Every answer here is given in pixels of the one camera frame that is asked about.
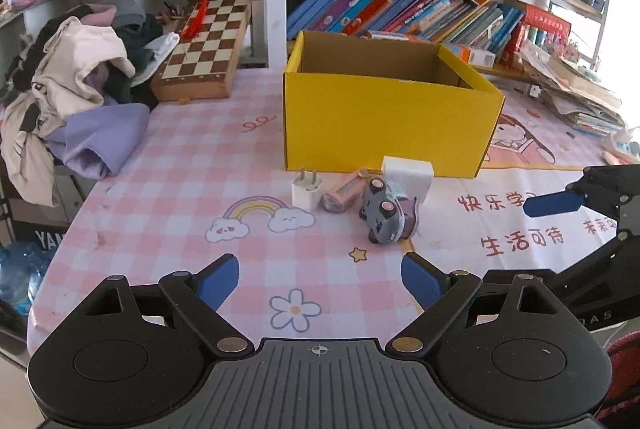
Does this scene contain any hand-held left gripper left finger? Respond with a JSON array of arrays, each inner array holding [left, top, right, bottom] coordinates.
[[82, 253, 256, 358]]

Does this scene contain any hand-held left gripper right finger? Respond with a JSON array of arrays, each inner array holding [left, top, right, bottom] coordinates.
[[385, 251, 558, 357]]

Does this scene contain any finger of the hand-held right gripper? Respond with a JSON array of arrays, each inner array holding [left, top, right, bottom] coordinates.
[[480, 229, 640, 305], [524, 164, 640, 235]]

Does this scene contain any yellow cardboard box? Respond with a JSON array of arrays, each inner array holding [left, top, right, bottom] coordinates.
[[282, 30, 507, 180]]

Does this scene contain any pink checkered desktop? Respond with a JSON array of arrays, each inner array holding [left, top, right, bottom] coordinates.
[[27, 66, 640, 360]]

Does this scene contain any white printed desk mat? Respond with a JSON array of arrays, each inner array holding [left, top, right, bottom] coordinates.
[[415, 106, 640, 280]]

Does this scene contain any grey purple toy car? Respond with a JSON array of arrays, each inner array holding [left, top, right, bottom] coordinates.
[[360, 178, 420, 245]]

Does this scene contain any white power strip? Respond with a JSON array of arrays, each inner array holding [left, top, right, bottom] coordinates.
[[602, 126, 640, 162]]

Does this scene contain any white square power adapter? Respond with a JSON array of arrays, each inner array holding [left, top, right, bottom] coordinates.
[[381, 155, 434, 205]]

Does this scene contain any stack of papers and books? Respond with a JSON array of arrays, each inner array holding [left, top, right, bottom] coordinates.
[[520, 42, 631, 137]]

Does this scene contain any pink cylindrical tube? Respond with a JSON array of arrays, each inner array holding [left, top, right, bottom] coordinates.
[[321, 178, 363, 213]]

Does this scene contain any white plug charger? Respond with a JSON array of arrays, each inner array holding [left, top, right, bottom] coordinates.
[[291, 166, 323, 212]]

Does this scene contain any orange white small box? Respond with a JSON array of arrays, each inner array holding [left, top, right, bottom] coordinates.
[[442, 42, 497, 67]]

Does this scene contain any red book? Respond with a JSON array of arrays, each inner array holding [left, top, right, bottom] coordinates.
[[500, 4, 572, 65]]

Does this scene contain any purple garment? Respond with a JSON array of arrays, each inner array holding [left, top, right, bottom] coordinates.
[[47, 103, 151, 180]]

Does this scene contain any water bottles pack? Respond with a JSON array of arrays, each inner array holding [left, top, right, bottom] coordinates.
[[0, 241, 56, 315]]

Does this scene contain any wooden chessboard box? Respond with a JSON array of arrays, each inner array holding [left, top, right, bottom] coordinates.
[[150, 0, 252, 102]]

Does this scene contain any white plastic bag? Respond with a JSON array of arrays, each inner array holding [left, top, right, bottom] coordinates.
[[131, 32, 181, 87]]

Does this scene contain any row of colourful books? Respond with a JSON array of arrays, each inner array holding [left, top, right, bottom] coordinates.
[[286, 0, 526, 55]]

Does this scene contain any pile of clothes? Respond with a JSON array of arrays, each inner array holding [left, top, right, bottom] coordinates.
[[0, 16, 136, 207]]

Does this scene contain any dark garments pile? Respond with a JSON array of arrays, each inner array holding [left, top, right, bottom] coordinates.
[[75, 0, 166, 107]]

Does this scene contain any red tassel ornament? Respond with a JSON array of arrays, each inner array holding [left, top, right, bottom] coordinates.
[[181, 0, 211, 40]]

